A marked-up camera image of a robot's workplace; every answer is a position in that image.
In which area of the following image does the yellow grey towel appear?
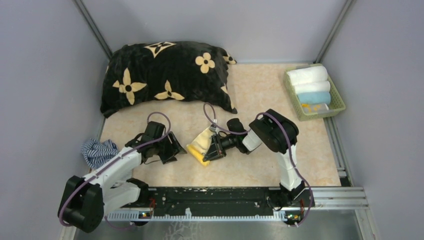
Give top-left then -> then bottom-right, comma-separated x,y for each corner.
301,103 -> 330,114

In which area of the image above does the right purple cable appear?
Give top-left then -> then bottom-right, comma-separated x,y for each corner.
202,102 -> 314,228

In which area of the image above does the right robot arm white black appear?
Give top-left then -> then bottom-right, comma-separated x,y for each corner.
201,109 -> 305,206

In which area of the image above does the pale yellow cream towel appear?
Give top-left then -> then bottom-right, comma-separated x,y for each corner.
186,127 -> 215,167

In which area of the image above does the middle white rolled towel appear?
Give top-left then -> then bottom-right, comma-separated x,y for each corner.
293,81 -> 331,95

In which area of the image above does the black pillow with tan flowers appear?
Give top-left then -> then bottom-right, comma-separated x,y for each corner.
100,41 -> 238,118

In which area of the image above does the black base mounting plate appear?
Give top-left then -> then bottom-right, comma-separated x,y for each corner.
125,187 -> 315,217

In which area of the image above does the aluminium frame rail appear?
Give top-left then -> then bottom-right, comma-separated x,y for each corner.
312,186 -> 369,210

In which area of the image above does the green plastic basket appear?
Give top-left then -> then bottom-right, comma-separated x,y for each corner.
283,64 -> 346,121

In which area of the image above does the white toothed cable strip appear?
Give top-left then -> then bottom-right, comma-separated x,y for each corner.
106,208 -> 288,222

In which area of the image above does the top white rolled towel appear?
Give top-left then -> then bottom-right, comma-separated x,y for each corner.
287,65 -> 328,85

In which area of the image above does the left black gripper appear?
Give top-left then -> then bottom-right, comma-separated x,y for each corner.
153,131 -> 187,164

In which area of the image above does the purple cable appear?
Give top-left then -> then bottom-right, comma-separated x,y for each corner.
202,102 -> 314,228
58,111 -> 172,230

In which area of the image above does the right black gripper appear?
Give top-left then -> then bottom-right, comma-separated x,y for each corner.
203,133 -> 239,162

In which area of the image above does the light blue towel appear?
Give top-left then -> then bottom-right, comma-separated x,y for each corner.
297,91 -> 331,105

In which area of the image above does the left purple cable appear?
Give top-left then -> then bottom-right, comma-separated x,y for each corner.
58,111 -> 172,230

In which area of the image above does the white rolled towel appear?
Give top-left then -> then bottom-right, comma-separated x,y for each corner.
293,81 -> 331,95
287,65 -> 328,85

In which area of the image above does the blue white striped towel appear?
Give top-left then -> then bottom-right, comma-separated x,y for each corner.
80,138 -> 119,170

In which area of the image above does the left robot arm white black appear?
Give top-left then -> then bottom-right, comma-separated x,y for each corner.
57,121 -> 187,233

